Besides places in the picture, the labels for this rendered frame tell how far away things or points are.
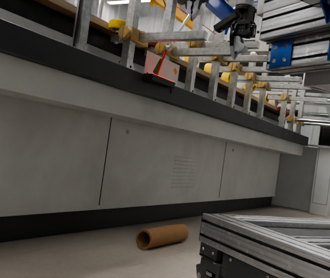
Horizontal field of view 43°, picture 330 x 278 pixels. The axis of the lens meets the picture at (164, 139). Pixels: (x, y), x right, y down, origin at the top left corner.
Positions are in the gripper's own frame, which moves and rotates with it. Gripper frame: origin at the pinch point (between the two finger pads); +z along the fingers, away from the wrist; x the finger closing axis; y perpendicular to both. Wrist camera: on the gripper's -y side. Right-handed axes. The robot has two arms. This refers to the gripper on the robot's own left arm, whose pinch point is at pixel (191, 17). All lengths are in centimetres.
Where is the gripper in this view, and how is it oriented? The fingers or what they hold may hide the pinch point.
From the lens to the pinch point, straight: 191.5
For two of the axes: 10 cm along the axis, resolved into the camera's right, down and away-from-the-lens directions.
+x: -8.3, -1.0, 5.5
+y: 5.4, 0.9, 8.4
